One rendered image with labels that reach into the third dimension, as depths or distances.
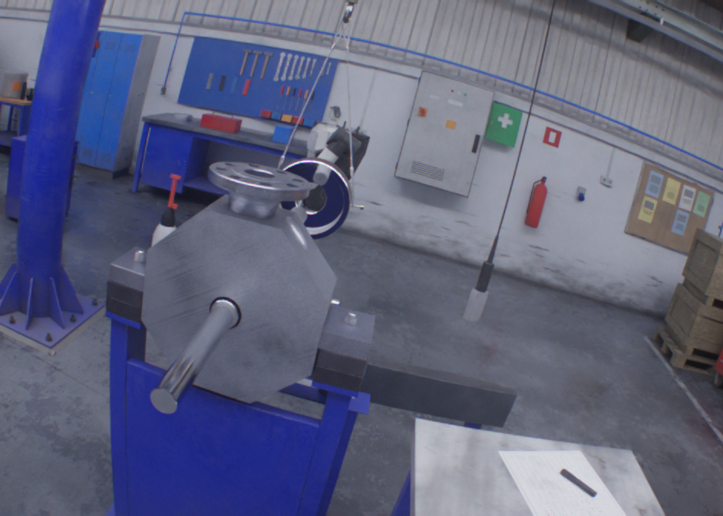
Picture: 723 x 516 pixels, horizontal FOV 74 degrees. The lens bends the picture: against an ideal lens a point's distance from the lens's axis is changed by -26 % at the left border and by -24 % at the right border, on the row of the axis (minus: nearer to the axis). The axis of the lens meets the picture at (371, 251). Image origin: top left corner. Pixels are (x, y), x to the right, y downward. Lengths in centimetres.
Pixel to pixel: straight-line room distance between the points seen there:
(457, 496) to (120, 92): 621
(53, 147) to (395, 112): 433
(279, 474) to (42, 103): 231
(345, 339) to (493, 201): 537
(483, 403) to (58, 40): 266
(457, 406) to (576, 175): 513
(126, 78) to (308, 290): 572
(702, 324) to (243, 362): 509
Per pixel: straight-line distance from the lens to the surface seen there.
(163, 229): 424
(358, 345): 147
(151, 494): 200
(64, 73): 319
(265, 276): 143
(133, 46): 692
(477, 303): 240
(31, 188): 332
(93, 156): 721
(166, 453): 184
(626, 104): 706
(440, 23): 670
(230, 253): 144
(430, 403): 198
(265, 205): 144
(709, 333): 612
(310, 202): 350
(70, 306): 367
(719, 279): 598
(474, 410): 201
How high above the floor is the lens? 170
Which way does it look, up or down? 16 degrees down
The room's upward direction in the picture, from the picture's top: 15 degrees clockwise
